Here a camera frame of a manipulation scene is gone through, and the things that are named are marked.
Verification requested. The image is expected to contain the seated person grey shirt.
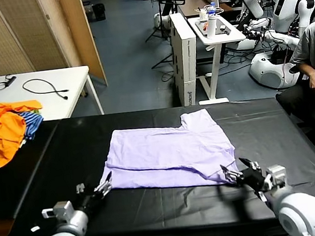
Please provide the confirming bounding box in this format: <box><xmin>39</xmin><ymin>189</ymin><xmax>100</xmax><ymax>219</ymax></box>
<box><xmin>266</xmin><ymin>18</ymin><xmax>315</xmax><ymax>149</ymax></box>

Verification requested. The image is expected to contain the white cup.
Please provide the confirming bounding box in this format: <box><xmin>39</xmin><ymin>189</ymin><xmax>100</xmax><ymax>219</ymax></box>
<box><xmin>196</xmin><ymin>7</ymin><xmax>210</xmax><ymax>22</ymax></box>

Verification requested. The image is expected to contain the brown desk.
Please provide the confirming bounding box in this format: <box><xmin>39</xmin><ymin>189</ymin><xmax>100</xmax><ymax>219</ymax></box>
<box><xmin>176</xmin><ymin>0</ymin><xmax>244</xmax><ymax>20</ymax></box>

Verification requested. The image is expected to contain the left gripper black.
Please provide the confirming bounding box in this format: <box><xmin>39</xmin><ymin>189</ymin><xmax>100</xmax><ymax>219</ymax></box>
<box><xmin>74</xmin><ymin>170</ymin><xmax>118</xmax><ymax>213</ymax></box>

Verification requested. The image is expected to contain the black bin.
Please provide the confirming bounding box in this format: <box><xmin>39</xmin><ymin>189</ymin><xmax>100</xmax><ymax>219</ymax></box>
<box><xmin>91</xmin><ymin>2</ymin><xmax>107</xmax><ymax>23</ymax></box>

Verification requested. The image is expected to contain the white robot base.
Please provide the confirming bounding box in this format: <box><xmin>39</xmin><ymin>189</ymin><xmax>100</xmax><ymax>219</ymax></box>
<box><xmin>247</xmin><ymin>48</ymin><xmax>304</xmax><ymax>94</ymax></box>

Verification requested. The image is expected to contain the blue striped garment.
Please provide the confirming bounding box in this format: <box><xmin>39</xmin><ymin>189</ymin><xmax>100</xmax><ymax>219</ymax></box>
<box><xmin>15</xmin><ymin>109</ymin><xmax>47</xmax><ymax>143</ymax></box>

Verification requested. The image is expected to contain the beige pegboard partition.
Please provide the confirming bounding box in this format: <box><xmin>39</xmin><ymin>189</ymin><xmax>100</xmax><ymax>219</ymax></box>
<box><xmin>0</xmin><ymin>0</ymin><xmax>83</xmax><ymax>77</ymax></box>

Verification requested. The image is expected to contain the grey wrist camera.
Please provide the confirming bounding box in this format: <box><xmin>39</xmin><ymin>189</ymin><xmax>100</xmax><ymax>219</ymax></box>
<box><xmin>40</xmin><ymin>199</ymin><xmax>76</xmax><ymax>226</ymax></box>
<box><xmin>262</xmin><ymin>163</ymin><xmax>289</xmax><ymax>192</ymax></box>

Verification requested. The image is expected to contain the black tripod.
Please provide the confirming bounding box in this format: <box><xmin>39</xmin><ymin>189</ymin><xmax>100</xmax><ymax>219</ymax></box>
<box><xmin>140</xmin><ymin>0</ymin><xmax>173</xmax><ymax>44</ymax></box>

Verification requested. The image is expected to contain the wooden panel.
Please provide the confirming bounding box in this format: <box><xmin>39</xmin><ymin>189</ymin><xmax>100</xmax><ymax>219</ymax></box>
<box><xmin>56</xmin><ymin>0</ymin><xmax>109</xmax><ymax>92</ymax></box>

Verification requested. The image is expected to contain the white table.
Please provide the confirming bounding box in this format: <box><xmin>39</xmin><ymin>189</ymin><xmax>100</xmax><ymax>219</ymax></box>
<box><xmin>0</xmin><ymin>63</ymin><xmax>105</xmax><ymax>128</ymax></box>

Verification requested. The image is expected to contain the black table cover sheet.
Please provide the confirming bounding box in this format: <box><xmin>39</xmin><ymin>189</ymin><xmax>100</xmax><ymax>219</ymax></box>
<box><xmin>3</xmin><ymin>89</ymin><xmax>315</xmax><ymax>236</ymax></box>

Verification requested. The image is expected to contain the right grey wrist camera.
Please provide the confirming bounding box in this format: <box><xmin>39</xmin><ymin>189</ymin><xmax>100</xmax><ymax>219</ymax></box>
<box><xmin>262</xmin><ymin>163</ymin><xmax>289</xmax><ymax>192</ymax></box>

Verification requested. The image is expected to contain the thin cable with adapter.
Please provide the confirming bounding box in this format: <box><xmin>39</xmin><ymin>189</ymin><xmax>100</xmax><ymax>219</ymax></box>
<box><xmin>0</xmin><ymin>74</ymin><xmax>19</xmax><ymax>93</ymax></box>

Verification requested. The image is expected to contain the lavender t-shirt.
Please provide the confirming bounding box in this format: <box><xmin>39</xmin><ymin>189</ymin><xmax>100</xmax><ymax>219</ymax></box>
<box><xmin>93</xmin><ymin>106</ymin><xmax>240</xmax><ymax>201</ymax></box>

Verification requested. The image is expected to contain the tall white cardboard box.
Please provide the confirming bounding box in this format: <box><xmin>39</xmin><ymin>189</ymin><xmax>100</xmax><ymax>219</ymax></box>
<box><xmin>167</xmin><ymin>11</ymin><xmax>205</xmax><ymax>109</ymax></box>

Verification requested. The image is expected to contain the thick black cable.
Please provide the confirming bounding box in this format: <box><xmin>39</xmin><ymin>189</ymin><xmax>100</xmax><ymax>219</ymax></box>
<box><xmin>21</xmin><ymin>74</ymin><xmax>71</xmax><ymax>106</ymax></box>

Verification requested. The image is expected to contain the white height-adjustable desk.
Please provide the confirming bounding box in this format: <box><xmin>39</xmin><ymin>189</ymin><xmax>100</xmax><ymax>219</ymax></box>
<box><xmin>187</xmin><ymin>11</ymin><xmax>255</xmax><ymax>107</ymax></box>

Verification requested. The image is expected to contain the clear water bottle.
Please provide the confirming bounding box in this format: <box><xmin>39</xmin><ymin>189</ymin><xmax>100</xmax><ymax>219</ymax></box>
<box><xmin>206</xmin><ymin>1</ymin><xmax>218</xmax><ymax>17</ymax></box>

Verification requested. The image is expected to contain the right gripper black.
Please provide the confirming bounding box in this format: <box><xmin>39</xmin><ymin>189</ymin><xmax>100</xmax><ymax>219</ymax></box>
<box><xmin>219</xmin><ymin>154</ymin><xmax>272</xmax><ymax>200</ymax></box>

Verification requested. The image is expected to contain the white tumbler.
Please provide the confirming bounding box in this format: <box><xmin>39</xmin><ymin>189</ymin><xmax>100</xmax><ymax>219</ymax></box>
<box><xmin>204</xmin><ymin>14</ymin><xmax>219</xmax><ymax>40</ymax></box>

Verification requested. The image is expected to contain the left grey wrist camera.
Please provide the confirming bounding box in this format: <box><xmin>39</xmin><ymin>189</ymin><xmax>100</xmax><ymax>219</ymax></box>
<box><xmin>40</xmin><ymin>199</ymin><xmax>76</xmax><ymax>226</ymax></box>

